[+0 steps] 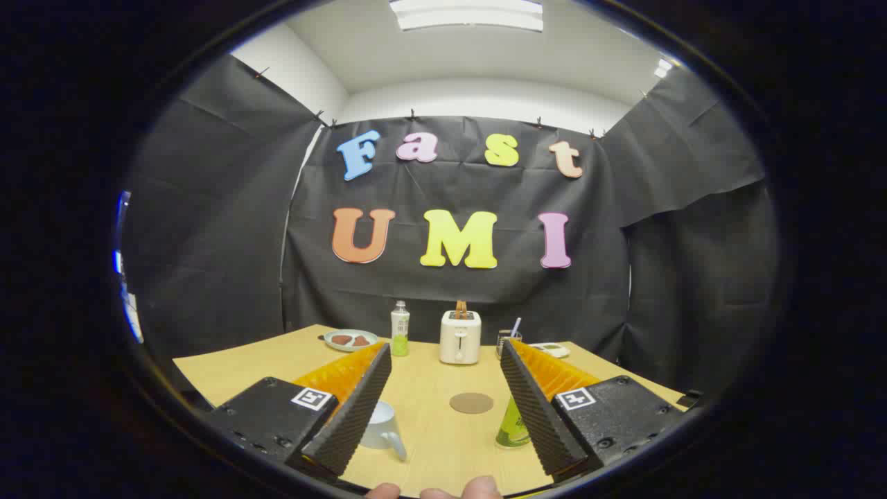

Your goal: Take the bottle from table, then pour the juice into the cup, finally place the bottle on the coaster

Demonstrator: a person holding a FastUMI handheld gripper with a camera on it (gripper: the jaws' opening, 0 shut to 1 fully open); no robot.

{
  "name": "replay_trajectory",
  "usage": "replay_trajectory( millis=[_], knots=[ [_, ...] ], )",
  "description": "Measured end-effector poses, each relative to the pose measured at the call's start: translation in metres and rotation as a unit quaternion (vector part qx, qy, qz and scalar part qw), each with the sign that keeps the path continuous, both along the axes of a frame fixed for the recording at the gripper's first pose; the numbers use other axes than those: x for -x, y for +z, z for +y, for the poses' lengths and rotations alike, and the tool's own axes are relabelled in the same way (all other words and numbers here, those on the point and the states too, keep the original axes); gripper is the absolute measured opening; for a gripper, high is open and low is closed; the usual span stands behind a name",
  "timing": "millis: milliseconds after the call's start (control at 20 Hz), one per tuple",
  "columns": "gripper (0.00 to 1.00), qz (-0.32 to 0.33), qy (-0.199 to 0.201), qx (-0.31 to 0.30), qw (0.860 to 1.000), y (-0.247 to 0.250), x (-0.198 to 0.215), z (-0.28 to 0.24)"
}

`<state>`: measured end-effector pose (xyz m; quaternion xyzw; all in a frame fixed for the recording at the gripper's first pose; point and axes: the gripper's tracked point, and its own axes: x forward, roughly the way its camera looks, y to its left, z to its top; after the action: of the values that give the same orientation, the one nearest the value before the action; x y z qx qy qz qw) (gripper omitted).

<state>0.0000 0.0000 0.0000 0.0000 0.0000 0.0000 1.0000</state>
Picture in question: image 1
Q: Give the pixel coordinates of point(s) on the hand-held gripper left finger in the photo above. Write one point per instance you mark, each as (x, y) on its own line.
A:
(353, 416)

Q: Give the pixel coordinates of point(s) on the pale straw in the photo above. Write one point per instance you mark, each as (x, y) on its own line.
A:
(515, 327)

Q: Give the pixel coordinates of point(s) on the wooden table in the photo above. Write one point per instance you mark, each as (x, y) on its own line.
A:
(433, 378)

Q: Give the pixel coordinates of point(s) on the round brown coaster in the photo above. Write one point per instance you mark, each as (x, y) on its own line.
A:
(471, 403)

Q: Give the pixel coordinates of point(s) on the small ceiling light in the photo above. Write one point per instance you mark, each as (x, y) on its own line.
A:
(663, 68)

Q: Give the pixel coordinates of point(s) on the white toaster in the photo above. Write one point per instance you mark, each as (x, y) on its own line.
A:
(459, 343)

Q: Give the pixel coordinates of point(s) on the capped green label bottle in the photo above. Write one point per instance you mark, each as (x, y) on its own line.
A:
(400, 333)

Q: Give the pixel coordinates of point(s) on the computer monitor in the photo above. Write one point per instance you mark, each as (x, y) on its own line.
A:
(128, 305)

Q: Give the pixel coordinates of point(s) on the white cup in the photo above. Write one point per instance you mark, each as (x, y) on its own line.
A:
(380, 421)

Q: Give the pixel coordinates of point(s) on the small black object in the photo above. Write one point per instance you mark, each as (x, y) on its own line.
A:
(691, 400)

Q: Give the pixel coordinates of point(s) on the green label juice bottle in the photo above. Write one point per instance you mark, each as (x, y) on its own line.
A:
(510, 427)

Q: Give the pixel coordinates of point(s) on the brown food piece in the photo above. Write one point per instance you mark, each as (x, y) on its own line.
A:
(341, 339)
(360, 341)

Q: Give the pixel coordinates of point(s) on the large ceiling light panel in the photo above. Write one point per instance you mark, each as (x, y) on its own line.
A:
(468, 15)

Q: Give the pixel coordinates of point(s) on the pale green plate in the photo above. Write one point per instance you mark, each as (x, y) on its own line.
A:
(350, 348)

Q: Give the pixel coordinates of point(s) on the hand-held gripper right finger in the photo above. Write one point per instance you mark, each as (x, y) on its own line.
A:
(537, 416)

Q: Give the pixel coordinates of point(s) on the brown toast slice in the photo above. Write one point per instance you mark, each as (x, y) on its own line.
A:
(461, 308)

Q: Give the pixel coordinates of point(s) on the white tray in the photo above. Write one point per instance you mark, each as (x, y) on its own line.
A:
(549, 350)

